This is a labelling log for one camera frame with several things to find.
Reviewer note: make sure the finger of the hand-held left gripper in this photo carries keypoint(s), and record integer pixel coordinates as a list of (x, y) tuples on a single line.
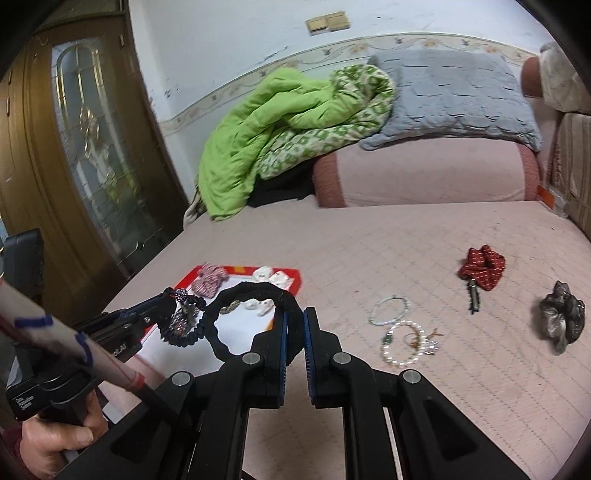
[(143, 308)]

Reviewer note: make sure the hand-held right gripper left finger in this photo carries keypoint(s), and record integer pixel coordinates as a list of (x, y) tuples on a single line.
[(282, 337)]

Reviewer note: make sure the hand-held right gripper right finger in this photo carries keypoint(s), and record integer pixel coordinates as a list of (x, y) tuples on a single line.
[(310, 341)]

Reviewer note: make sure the red tray with white inside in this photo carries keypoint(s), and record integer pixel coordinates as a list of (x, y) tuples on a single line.
[(184, 279)]

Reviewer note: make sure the black fabric hair band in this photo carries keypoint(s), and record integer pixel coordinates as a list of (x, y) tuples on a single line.
[(212, 332)]

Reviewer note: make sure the person's left hand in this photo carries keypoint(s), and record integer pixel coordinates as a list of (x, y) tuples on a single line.
[(51, 443)]

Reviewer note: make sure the paper-wrapped stick with blue marks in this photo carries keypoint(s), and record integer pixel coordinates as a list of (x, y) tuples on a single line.
[(46, 323)]

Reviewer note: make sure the pink and white scrunchie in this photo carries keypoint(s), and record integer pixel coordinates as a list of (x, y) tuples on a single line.
[(207, 280)]

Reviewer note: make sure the gold pearl brooch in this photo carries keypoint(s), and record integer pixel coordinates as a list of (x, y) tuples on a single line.
[(431, 347)]

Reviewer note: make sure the black chair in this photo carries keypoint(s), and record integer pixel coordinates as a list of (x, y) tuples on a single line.
[(25, 258)]

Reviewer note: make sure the dark cloth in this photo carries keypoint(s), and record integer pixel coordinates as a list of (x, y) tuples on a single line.
[(281, 189)]

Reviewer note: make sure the black metal hair clip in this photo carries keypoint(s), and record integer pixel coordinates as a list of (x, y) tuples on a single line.
[(474, 297)]

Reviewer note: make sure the red polka dot scrunchie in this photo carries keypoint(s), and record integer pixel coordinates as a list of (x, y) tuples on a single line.
[(482, 267)]

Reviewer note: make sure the wooden door with glass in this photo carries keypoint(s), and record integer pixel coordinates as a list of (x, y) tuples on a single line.
[(41, 147)]

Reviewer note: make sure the pink bolster cushion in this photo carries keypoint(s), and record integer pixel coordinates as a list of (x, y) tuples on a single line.
[(429, 175)]

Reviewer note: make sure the green quilt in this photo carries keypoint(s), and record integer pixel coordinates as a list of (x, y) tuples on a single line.
[(258, 124)]

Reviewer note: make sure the dark olive sheer scrunchie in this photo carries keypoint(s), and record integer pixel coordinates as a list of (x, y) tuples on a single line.
[(561, 318)]

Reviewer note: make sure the orange and white packet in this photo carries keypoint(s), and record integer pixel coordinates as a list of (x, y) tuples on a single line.
[(547, 196)]

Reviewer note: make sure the grey quilted pillow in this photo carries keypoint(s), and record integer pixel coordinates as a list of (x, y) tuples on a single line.
[(452, 97)]

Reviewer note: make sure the striped beige cushion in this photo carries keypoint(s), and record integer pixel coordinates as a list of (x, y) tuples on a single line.
[(577, 166)]

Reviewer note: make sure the cream cloth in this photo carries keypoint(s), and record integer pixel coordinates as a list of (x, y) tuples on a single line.
[(565, 83)]

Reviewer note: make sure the beige wall switch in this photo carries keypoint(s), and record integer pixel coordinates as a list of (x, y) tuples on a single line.
[(317, 26), (337, 21)]

